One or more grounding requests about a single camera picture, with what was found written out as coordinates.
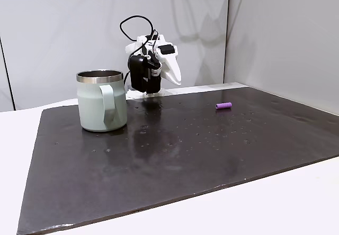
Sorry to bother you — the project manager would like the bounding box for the black camera cable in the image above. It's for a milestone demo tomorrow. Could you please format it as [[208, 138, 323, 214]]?
[[119, 14, 161, 88]]

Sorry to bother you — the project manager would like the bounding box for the black table mat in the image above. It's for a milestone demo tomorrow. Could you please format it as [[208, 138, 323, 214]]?
[[16, 86, 339, 235]]

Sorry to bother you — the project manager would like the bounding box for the black oval camera box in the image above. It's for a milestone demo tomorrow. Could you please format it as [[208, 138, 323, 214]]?
[[128, 55, 149, 93]]

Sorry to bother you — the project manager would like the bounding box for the purple pen grip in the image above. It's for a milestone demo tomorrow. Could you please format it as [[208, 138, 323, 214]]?
[[215, 102, 233, 111]]

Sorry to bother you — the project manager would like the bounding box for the pale green steel mug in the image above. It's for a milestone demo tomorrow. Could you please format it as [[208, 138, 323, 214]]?
[[76, 69, 129, 133]]

